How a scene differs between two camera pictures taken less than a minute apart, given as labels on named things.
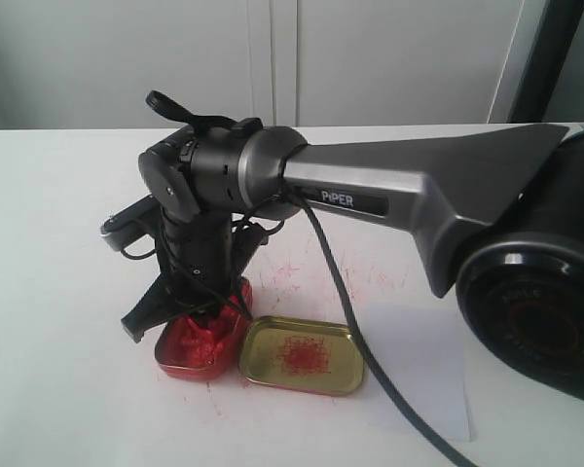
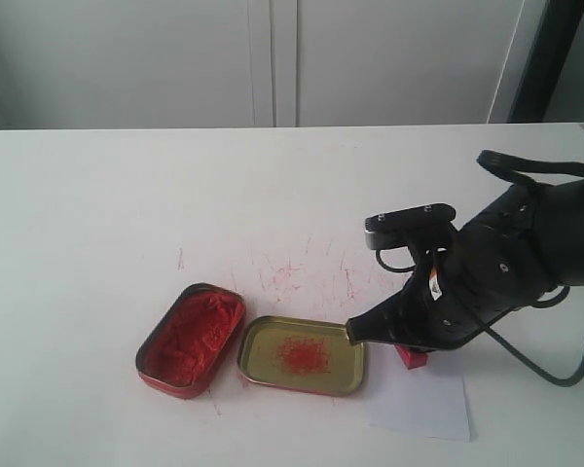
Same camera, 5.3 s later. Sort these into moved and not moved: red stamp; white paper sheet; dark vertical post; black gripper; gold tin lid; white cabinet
Moved: red stamp; black gripper
Not moved: white paper sheet; dark vertical post; white cabinet; gold tin lid
